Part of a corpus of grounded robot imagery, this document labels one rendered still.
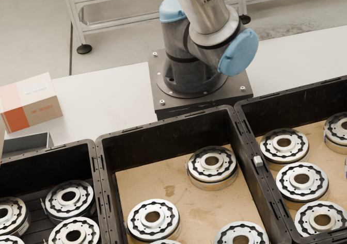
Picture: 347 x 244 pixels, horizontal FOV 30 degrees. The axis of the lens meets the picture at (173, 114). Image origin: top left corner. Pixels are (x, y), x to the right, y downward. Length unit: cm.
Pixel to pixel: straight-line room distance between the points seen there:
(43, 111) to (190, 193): 61
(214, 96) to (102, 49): 179
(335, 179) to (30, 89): 89
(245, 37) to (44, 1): 260
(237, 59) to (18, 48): 224
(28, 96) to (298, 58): 76
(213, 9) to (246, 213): 42
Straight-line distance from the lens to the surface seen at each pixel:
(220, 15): 139
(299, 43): 195
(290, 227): 114
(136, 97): 182
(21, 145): 175
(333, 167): 137
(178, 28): 153
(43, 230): 136
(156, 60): 176
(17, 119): 181
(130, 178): 140
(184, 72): 161
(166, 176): 139
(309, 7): 344
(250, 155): 126
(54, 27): 364
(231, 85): 164
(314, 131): 145
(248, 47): 146
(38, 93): 181
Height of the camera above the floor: 181
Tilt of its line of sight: 40 degrees down
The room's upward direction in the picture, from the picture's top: 11 degrees counter-clockwise
